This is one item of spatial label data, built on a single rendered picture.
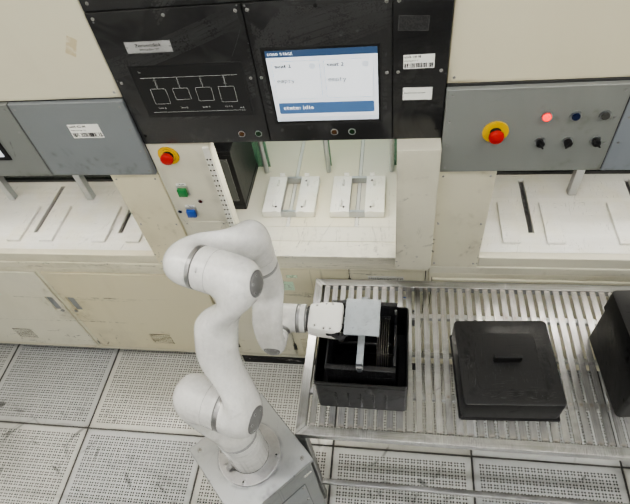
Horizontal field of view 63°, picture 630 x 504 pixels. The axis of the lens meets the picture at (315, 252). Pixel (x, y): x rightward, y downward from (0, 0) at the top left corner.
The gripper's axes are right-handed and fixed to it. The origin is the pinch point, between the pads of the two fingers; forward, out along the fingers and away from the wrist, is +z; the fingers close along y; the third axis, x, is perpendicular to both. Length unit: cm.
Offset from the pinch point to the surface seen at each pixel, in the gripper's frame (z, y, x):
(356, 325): -1.0, 3.1, 2.6
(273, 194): -41, -68, -16
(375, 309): 4.0, -2.5, 2.6
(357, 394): -1.0, 13.7, -19.3
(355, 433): -1.5, 21.7, -29.8
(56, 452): -148, 15, -106
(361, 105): -1, -39, 46
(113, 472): -116, 21, -106
